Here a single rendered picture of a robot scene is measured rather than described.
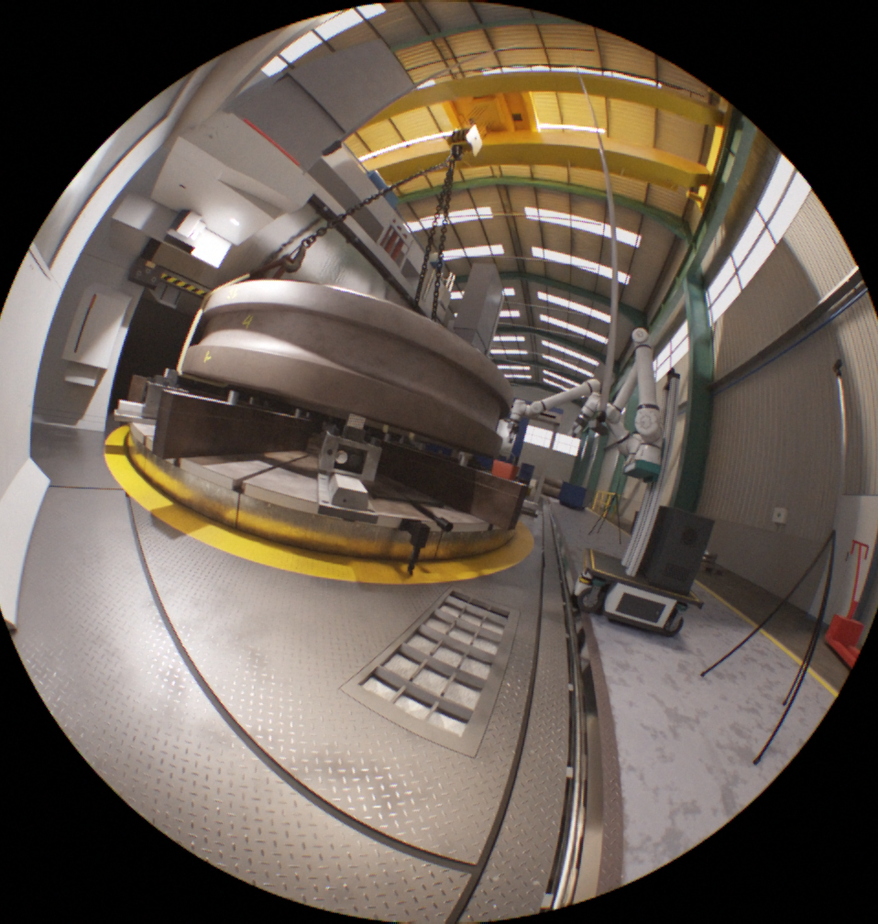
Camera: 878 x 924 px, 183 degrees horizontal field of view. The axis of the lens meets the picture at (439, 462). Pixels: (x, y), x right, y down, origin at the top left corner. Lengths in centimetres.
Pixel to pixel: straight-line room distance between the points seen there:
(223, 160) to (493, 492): 328
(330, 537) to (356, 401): 96
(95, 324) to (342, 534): 325
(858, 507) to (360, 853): 605
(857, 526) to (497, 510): 570
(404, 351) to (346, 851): 259
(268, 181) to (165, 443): 191
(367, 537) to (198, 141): 294
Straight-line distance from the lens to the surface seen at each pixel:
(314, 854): 76
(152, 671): 99
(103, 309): 359
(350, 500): 140
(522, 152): 1193
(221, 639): 106
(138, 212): 326
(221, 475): 173
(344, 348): 222
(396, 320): 220
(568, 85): 1091
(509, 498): 217
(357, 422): 188
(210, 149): 247
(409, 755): 86
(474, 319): 731
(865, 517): 584
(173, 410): 180
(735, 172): 1176
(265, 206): 266
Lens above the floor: 76
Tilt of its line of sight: 2 degrees down
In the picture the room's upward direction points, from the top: 16 degrees clockwise
